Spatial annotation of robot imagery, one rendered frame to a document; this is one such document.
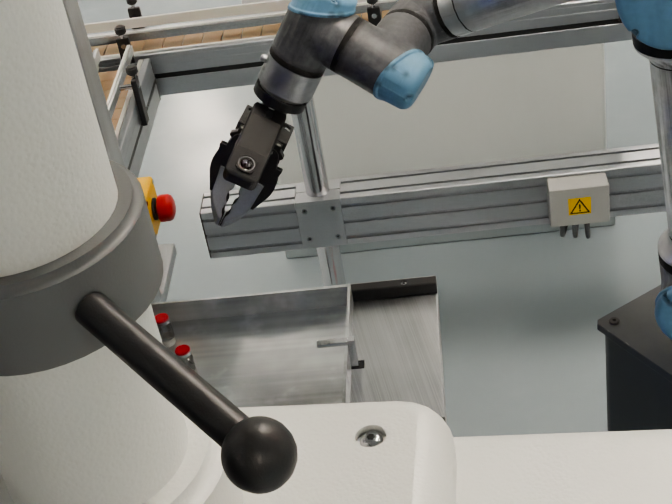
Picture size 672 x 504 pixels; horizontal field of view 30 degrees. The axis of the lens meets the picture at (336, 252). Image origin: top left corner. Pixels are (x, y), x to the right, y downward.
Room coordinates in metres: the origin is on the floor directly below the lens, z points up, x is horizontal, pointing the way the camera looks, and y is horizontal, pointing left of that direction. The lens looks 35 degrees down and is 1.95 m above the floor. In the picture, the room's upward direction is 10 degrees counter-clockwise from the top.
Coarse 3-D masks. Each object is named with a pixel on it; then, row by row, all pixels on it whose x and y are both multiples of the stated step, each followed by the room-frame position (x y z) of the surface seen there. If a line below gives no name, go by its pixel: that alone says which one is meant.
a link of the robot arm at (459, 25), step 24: (408, 0) 1.49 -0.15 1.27; (432, 0) 1.47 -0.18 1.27; (456, 0) 1.45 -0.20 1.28; (480, 0) 1.43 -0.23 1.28; (504, 0) 1.41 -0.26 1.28; (528, 0) 1.40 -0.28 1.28; (552, 0) 1.39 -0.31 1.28; (432, 24) 1.46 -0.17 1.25; (456, 24) 1.45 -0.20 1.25; (480, 24) 1.43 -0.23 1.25; (432, 48) 1.46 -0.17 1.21
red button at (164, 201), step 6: (162, 198) 1.54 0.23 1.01; (168, 198) 1.54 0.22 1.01; (156, 204) 1.53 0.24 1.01; (162, 204) 1.53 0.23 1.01; (168, 204) 1.53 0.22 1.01; (174, 204) 1.54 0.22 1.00; (156, 210) 1.54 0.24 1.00; (162, 210) 1.52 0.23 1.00; (168, 210) 1.52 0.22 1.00; (174, 210) 1.54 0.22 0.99; (162, 216) 1.52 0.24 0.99; (168, 216) 1.52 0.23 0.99; (174, 216) 1.53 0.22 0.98
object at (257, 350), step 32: (320, 288) 1.39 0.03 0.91; (192, 320) 1.41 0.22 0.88; (224, 320) 1.40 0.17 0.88; (256, 320) 1.39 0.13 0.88; (288, 320) 1.38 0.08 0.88; (320, 320) 1.36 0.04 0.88; (352, 320) 1.34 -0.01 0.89; (192, 352) 1.34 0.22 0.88; (224, 352) 1.33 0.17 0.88; (256, 352) 1.32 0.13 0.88; (288, 352) 1.31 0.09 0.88; (320, 352) 1.29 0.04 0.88; (224, 384) 1.26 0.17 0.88; (256, 384) 1.25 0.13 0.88; (288, 384) 1.24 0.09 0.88; (320, 384) 1.23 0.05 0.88
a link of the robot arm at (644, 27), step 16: (624, 0) 1.18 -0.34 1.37; (640, 0) 1.17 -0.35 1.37; (656, 0) 1.16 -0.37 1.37; (624, 16) 1.18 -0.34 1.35; (640, 16) 1.17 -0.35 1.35; (656, 16) 1.16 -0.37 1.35; (640, 32) 1.17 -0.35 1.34; (656, 32) 1.16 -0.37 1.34; (640, 48) 1.19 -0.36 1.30; (656, 48) 1.17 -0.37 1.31; (656, 64) 1.19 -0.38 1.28; (656, 80) 1.20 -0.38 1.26; (656, 96) 1.20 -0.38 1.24; (656, 112) 1.20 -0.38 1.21; (656, 304) 1.16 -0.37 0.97; (656, 320) 1.17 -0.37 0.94
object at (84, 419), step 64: (0, 0) 0.33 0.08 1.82; (0, 64) 0.33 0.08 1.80; (64, 64) 0.34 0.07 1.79; (0, 128) 0.32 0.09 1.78; (64, 128) 0.34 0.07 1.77; (0, 192) 0.32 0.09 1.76; (64, 192) 0.33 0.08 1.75; (128, 192) 0.36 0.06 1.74; (0, 256) 0.32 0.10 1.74; (64, 256) 0.33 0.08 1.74; (128, 256) 0.33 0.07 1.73; (0, 320) 0.31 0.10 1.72; (64, 320) 0.32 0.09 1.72; (128, 320) 0.31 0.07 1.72; (0, 384) 0.32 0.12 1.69; (64, 384) 0.32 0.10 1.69; (128, 384) 0.33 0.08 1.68; (192, 384) 0.28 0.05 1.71; (0, 448) 0.33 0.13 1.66; (64, 448) 0.32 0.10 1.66; (128, 448) 0.33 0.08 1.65; (192, 448) 0.35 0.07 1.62; (256, 448) 0.25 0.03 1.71
